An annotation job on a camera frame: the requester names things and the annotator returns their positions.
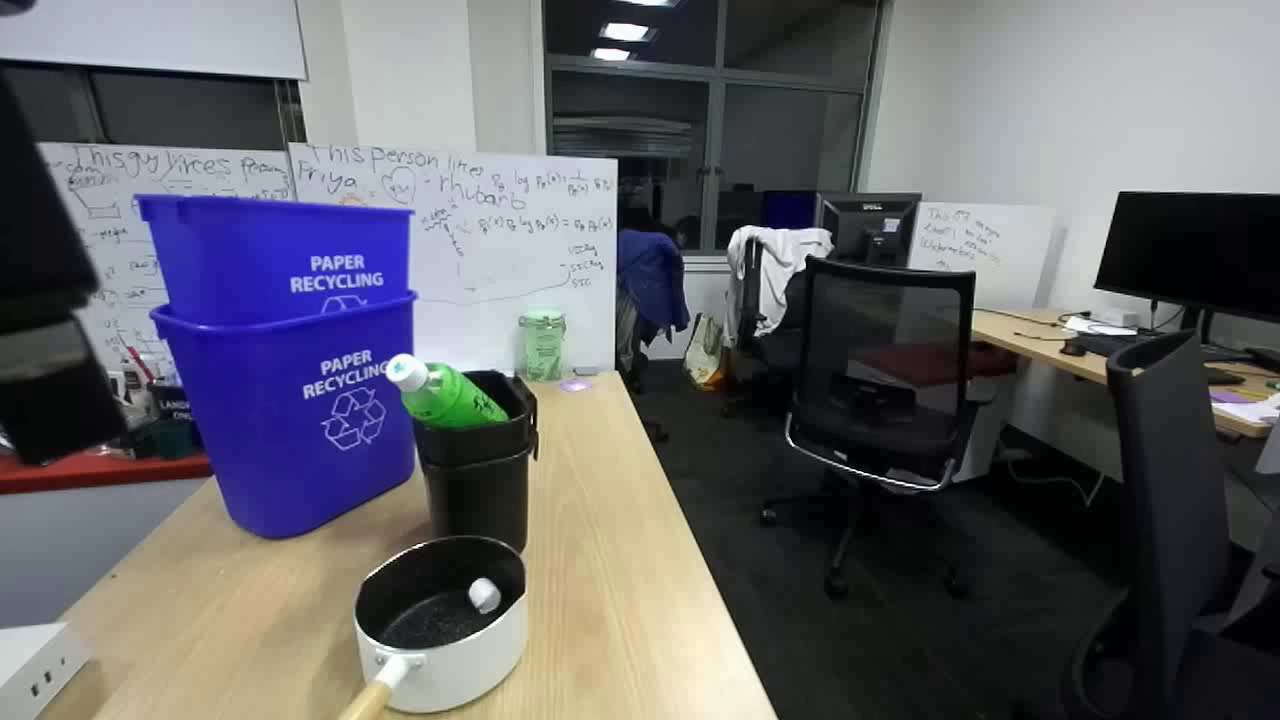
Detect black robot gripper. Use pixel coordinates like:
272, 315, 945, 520
0, 71, 132, 465

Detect dark desk clutter pile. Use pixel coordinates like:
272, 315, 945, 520
111, 341, 207, 459

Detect large blue paper recycling bin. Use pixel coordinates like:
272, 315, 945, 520
148, 291, 419, 543

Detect whiteboard with red marker notes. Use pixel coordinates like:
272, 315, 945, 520
35, 140, 295, 391

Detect small blue paper recycling bin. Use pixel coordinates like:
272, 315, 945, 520
132, 192, 415, 329

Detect white power strip box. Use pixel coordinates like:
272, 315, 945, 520
0, 620, 92, 720

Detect white roller blind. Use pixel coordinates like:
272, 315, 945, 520
0, 0, 312, 82

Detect green plastic bottle white cap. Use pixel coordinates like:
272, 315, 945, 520
384, 351, 513, 435

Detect black plastic waste bin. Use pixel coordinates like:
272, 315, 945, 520
410, 366, 546, 555

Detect small white cylinder object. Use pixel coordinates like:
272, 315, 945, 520
465, 573, 510, 620

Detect wide whiteboard with black writing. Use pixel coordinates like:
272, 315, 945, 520
289, 140, 621, 374

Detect light green can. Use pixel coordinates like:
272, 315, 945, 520
518, 306, 573, 384

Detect blue jacket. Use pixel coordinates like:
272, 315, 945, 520
616, 222, 693, 343

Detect yellow bag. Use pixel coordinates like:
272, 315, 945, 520
686, 310, 737, 391

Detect white cloth on chair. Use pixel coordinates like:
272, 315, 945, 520
725, 221, 838, 341

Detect black mesh office chair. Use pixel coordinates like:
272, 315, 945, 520
756, 255, 982, 598

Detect small black computer monitor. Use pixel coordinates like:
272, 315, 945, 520
817, 187, 924, 271

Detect small leaning whiteboard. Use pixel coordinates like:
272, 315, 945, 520
909, 195, 1063, 315

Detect light wooden office desk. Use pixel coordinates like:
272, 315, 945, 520
970, 306, 1280, 443

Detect black keyboard on desk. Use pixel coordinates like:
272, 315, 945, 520
1061, 329, 1144, 359

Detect large black computer monitor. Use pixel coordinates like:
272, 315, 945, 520
1093, 187, 1280, 347

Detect white papers on desk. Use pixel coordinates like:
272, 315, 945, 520
1207, 391, 1280, 432

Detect white pot with wooden handle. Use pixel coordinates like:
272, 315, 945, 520
338, 533, 532, 720

